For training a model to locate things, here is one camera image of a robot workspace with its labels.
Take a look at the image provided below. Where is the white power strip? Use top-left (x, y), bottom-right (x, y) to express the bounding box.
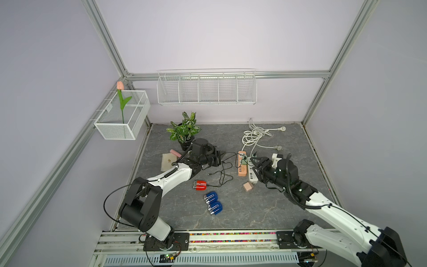
top-left (247, 157), bottom-right (259, 185)

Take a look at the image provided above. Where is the pink charger cube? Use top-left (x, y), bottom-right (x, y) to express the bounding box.
top-left (243, 182), bottom-right (254, 192)

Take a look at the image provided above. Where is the long white wire shelf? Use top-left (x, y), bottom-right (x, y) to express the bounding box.
top-left (157, 69), bottom-right (258, 105)

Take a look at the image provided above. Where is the red electric shaver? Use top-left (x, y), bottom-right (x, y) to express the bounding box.
top-left (193, 180), bottom-right (207, 191)

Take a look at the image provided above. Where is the pink stick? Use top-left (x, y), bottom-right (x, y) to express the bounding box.
top-left (170, 149), bottom-right (182, 158)

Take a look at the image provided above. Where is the potted green plant black vase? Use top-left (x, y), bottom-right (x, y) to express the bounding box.
top-left (166, 112), bottom-right (201, 151)

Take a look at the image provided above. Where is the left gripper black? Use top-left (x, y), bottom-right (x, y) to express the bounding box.
top-left (199, 145), bottom-right (226, 167)

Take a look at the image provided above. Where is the black USB cable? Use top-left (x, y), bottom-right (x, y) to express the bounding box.
top-left (206, 151), bottom-right (242, 188)
top-left (207, 155), bottom-right (259, 186)

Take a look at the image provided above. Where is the white wire basket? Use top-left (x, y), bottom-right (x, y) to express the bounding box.
top-left (94, 90), bottom-right (150, 140)

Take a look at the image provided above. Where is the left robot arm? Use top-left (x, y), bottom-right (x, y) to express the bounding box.
top-left (103, 139), bottom-right (225, 249)

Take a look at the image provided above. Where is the white power cord bundle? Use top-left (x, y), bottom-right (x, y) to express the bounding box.
top-left (241, 117), bottom-right (288, 156)

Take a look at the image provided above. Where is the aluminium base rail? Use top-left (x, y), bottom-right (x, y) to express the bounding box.
top-left (95, 227), bottom-right (374, 256)

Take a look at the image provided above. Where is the pink artificial tulip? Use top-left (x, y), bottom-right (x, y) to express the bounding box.
top-left (116, 81), bottom-right (132, 123)

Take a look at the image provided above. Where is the orange power strip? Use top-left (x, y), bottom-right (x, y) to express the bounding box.
top-left (238, 151), bottom-right (248, 177)

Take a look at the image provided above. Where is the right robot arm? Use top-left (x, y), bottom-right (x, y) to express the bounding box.
top-left (251, 155), bottom-right (409, 267)

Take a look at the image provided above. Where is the cream hand-shaped holder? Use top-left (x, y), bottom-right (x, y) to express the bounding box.
top-left (161, 153), bottom-right (189, 172)

